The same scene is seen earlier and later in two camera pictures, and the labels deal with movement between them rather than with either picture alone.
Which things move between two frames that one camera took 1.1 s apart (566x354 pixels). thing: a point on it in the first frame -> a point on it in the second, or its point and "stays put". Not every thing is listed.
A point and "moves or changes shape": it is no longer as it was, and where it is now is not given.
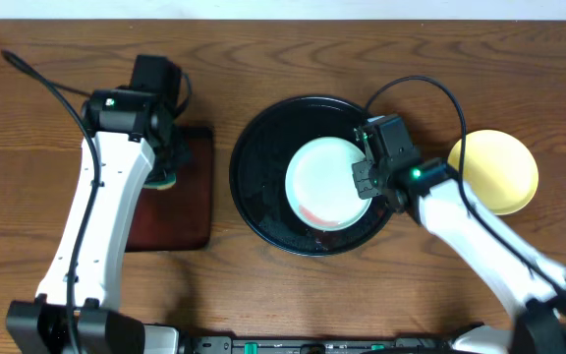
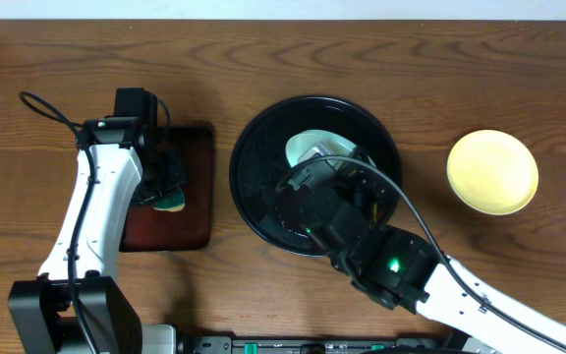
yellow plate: x=497 y=169 stays put
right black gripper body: x=369 y=180 -> x=368 y=195
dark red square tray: x=178 y=217 stays put
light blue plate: x=319 y=185 moves or changes shape
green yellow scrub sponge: x=168 y=183 moves or changes shape
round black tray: x=258 y=169 stays put
